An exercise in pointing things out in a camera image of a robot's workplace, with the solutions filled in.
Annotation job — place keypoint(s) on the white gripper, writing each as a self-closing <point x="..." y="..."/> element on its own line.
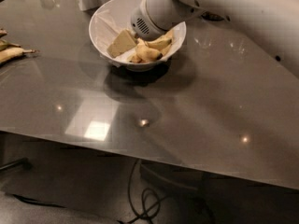
<point x="140" y="21"/>

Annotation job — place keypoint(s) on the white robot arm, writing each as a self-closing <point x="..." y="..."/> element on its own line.
<point x="271" y="24"/>

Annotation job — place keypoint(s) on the white bowl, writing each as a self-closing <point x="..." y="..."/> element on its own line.
<point x="113" y="17"/>

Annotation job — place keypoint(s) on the small banana at bowl bottom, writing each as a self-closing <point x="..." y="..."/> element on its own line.
<point x="135" y="59"/>

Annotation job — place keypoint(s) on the white paper bowl liner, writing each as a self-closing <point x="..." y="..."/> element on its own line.
<point x="106" y="31"/>

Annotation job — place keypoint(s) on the lower banana on table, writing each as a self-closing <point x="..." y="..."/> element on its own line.
<point x="7" y="55"/>

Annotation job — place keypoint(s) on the banana on table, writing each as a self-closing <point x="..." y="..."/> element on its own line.
<point x="7" y="55"/>
<point x="3" y="32"/>
<point x="5" y="44"/>

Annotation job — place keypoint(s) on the middle banana on table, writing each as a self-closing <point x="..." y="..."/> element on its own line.
<point x="5" y="44"/>

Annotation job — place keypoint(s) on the upper banana on table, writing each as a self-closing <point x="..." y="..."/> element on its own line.
<point x="3" y="32"/>

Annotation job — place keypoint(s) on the glass jar with lid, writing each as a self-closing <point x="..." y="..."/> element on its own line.
<point x="211" y="17"/>

